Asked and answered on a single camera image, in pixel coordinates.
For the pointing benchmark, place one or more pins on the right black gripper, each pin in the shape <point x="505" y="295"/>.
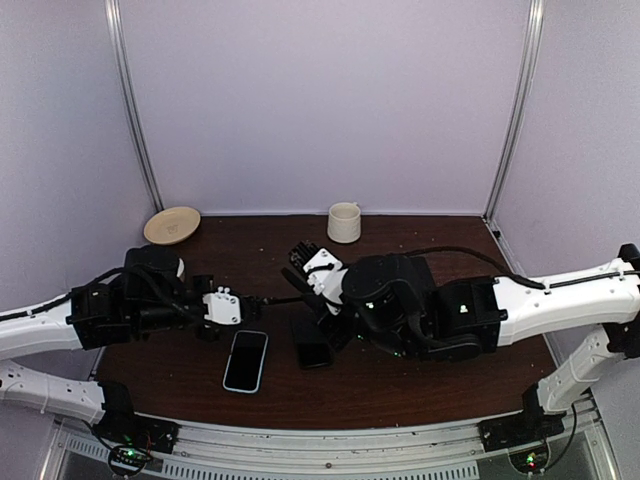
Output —
<point x="338" y="342"/>

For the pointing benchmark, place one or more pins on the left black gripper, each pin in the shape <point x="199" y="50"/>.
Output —
<point x="212" y="335"/>

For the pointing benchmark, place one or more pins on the black phone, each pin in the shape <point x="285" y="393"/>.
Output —
<point x="311" y="346"/>

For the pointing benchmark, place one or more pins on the black phone case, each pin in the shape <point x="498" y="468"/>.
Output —
<point x="307" y="295"/>

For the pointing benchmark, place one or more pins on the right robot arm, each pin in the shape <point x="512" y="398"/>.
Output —
<point x="393" y="302"/>

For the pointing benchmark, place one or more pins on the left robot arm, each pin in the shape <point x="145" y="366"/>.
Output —
<point x="148" y="294"/>

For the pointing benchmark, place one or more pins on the phone in light-blue case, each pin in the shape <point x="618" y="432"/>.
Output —
<point x="245" y="363"/>

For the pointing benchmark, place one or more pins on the cream textured mug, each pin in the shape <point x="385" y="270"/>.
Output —
<point x="344" y="222"/>

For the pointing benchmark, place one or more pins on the white patterned bowl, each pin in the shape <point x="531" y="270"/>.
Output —
<point x="180" y="273"/>

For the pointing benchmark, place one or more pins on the beige ceramic plate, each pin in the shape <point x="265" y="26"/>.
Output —
<point x="172" y="225"/>

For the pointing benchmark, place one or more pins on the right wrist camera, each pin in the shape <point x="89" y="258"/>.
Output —
<point x="322" y="272"/>

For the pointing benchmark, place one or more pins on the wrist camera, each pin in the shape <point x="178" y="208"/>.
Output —
<point x="222" y="307"/>
<point x="322" y="272"/>

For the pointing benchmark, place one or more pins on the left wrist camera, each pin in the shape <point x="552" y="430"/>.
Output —
<point x="222" y="307"/>

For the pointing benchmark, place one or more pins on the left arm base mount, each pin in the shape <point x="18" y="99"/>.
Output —
<point x="147" y="433"/>

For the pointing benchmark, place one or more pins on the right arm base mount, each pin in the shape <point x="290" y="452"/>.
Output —
<point x="518" y="429"/>

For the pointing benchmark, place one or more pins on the left aluminium corner post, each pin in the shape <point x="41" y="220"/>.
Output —
<point x="132" y="115"/>

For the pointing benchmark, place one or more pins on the aluminium corner post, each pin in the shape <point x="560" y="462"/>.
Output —
<point x="529" y="59"/>
<point x="132" y="115"/>

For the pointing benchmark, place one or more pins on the right aluminium corner post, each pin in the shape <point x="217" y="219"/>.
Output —
<point x="529" y="59"/>

